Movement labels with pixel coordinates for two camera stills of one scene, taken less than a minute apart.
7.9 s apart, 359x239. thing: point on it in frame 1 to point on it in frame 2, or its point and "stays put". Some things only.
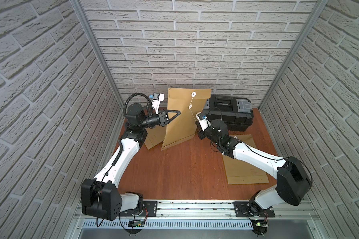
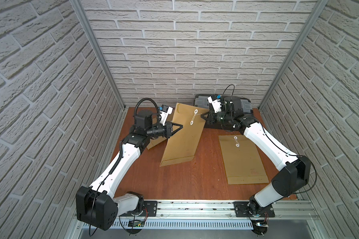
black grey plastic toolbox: (237, 113) stays put
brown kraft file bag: (239, 171) stays put
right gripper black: (201, 136) to (212, 117)
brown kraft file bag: (189, 102) to (182, 145)
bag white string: (193, 94) to (195, 112)
